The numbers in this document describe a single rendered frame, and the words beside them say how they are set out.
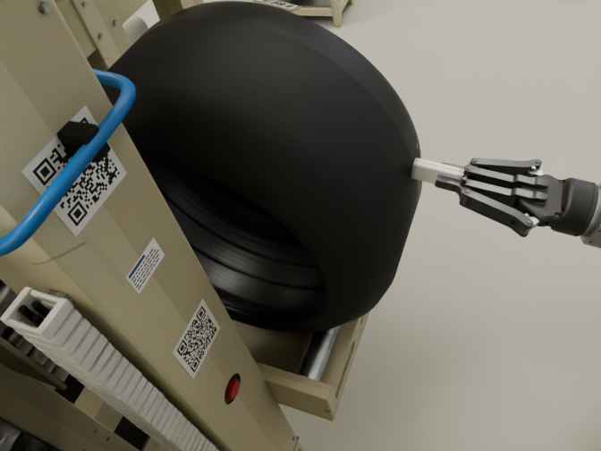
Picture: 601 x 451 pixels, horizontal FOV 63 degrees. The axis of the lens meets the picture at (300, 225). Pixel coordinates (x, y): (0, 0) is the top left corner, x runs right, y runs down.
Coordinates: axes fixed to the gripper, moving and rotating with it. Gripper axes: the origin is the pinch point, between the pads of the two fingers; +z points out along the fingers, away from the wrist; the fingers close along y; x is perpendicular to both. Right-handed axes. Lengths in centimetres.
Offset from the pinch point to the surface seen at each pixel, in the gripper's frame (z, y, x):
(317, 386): 9.4, 25.1, 29.9
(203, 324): 22.1, 31.2, 3.7
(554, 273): -52, -77, 117
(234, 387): 19.4, 32.8, 19.5
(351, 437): 4, 7, 125
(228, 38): 29.1, 2.6, -17.3
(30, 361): 58, 39, 29
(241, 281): 32.7, 7.8, 36.6
